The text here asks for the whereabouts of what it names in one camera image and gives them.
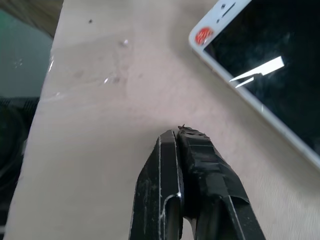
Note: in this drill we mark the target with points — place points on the clear plastic phone case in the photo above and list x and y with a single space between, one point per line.
82 62

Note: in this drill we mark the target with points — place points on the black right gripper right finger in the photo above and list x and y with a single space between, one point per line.
215 190

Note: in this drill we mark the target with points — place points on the red round sticker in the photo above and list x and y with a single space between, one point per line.
204 35

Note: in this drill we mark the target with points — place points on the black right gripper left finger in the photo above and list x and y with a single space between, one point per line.
152 190

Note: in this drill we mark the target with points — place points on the white smartphone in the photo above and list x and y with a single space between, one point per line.
270 62

